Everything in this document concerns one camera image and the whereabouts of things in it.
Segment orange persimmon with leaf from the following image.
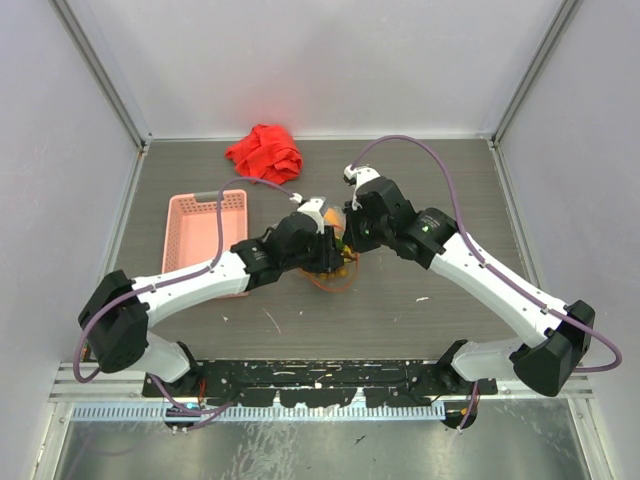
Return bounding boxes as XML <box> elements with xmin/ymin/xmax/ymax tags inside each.
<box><xmin>324</xmin><ymin>207</ymin><xmax>346</xmax><ymax>232</ymax></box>

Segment bunch of brown longans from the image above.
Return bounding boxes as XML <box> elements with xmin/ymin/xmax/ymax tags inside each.
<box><xmin>317</xmin><ymin>251</ymin><xmax>359</xmax><ymax>281</ymax></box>

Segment clear zip top bag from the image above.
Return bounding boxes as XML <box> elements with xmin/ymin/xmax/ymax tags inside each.
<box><xmin>298</xmin><ymin>227</ymin><xmax>359</xmax><ymax>293</ymax></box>

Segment pink perforated plastic basket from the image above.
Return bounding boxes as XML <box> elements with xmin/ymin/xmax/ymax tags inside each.
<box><xmin>162</xmin><ymin>189</ymin><xmax>248</xmax><ymax>274</ymax></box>

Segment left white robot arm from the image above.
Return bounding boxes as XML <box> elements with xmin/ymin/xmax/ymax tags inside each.
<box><xmin>79</xmin><ymin>212</ymin><xmax>343</xmax><ymax>396</ymax></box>

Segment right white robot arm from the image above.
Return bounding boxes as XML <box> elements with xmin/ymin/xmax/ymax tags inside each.
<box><xmin>344</xmin><ymin>169</ymin><xmax>595</xmax><ymax>397</ymax></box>

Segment crumpled red cloth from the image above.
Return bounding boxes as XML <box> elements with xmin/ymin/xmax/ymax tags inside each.
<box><xmin>224</xmin><ymin>124</ymin><xmax>303</xmax><ymax>185</ymax></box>

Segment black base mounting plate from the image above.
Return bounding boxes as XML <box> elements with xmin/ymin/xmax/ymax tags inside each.
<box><xmin>165</xmin><ymin>360</ymin><xmax>473</xmax><ymax>408</ymax></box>

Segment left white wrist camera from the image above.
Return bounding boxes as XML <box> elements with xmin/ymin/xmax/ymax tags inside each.
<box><xmin>289</xmin><ymin>193</ymin><xmax>329</xmax><ymax>234</ymax></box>

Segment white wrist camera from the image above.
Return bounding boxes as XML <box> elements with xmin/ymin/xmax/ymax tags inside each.
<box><xmin>343</xmin><ymin>165</ymin><xmax>380</xmax><ymax>210</ymax></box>
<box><xmin>289</xmin><ymin>193</ymin><xmax>329</xmax><ymax>234</ymax></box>

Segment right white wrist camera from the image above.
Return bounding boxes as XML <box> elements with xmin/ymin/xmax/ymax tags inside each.
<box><xmin>343</xmin><ymin>165</ymin><xmax>380</xmax><ymax>210</ymax></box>

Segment grey slotted cable duct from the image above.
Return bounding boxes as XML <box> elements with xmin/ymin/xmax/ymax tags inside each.
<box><xmin>69</xmin><ymin>401</ymin><xmax>446</xmax><ymax>423</ymax></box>

